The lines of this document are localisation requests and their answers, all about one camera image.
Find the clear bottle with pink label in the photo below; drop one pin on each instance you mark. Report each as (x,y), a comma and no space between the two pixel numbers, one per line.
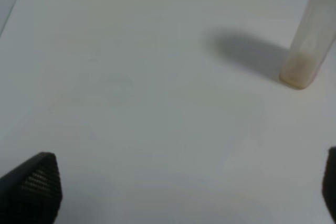
(311,43)

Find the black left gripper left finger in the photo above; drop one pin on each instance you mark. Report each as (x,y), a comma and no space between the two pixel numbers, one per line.
(32,192)

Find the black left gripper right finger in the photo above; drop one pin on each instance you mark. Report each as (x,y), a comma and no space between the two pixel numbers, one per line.
(329,184)

